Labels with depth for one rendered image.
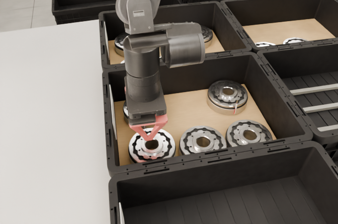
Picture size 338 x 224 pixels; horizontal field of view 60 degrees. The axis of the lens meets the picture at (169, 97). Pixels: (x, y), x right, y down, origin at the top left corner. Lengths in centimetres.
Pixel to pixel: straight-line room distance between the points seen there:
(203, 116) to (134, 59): 34
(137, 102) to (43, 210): 40
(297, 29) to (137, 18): 81
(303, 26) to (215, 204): 78
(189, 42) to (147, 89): 10
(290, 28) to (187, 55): 73
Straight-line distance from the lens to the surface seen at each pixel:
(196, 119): 74
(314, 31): 118
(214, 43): 101
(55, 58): 123
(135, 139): 66
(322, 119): 83
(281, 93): 70
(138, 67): 46
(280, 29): 114
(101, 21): 94
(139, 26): 44
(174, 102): 78
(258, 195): 64
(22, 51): 132
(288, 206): 65
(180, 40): 47
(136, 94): 50
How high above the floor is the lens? 138
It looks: 44 degrees down
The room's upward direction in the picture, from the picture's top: straight up
